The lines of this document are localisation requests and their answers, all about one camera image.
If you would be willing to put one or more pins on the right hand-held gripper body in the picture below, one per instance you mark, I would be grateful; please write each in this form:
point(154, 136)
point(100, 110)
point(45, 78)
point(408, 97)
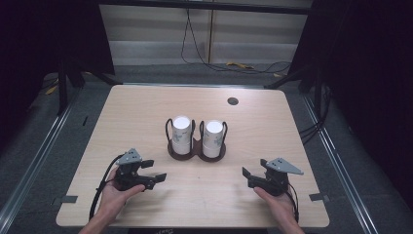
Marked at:
point(277, 177)

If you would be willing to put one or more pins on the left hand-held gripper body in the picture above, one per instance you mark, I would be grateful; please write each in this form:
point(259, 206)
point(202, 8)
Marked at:
point(130, 157)

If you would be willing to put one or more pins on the stack of white paper cups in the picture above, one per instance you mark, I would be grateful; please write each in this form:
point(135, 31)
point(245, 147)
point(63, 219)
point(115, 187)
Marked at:
point(213, 138)
point(181, 133)

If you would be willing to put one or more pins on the dark double cup holder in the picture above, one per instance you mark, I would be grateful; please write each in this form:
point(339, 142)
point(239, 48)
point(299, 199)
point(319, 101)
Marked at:
point(196, 148)

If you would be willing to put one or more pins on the person's right hand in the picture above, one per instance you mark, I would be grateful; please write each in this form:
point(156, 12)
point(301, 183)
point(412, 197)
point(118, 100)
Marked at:
point(281, 206)

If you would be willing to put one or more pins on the person's left hand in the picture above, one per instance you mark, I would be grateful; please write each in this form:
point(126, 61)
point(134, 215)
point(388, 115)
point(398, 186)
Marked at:
point(112, 198)

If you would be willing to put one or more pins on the grey tape strip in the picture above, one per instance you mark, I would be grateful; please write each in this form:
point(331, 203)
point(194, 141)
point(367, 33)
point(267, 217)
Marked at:
point(69, 199)
point(316, 197)

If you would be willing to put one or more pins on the round grey table grommet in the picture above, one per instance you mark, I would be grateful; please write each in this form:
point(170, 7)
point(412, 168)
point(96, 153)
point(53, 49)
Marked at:
point(232, 101)

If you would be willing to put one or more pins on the black metal stand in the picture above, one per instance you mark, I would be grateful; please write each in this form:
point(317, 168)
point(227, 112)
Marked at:
point(316, 91)
point(62, 87)

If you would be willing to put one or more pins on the yellow floor tape scrap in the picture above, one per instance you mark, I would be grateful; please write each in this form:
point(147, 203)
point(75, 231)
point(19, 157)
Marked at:
point(51, 90)
point(240, 65)

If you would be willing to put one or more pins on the black curtain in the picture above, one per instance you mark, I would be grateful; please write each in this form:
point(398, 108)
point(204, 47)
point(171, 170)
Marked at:
point(367, 81)
point(39, 39)

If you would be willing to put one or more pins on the black overhead bar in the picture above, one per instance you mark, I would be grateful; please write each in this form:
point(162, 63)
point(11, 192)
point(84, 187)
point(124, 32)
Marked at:
point(207, 6)

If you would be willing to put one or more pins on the metal floor rail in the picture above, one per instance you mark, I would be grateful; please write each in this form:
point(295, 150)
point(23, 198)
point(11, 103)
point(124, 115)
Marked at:
point(337, 159)
point(35, 156)

